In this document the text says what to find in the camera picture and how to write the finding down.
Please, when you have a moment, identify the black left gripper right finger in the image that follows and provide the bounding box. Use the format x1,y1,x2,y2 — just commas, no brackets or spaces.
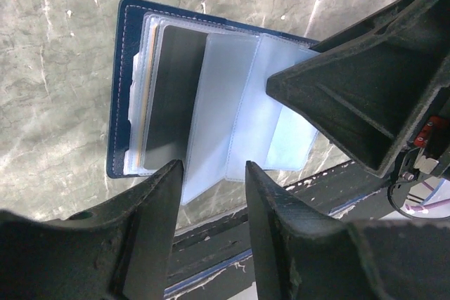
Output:
245,160,450,300

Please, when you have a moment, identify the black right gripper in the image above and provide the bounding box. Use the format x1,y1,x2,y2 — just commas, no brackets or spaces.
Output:
266,0,449,216

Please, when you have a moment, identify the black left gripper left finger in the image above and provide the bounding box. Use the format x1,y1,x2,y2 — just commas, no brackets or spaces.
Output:
1,160,184,299

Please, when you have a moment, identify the blue leather card holder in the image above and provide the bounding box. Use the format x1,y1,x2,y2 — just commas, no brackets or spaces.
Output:
106,0,317,204

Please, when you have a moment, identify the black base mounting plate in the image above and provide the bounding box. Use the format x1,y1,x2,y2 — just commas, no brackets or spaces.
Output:
163,159,450,300

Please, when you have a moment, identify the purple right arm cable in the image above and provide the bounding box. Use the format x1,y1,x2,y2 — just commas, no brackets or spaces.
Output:
404,178,450,215

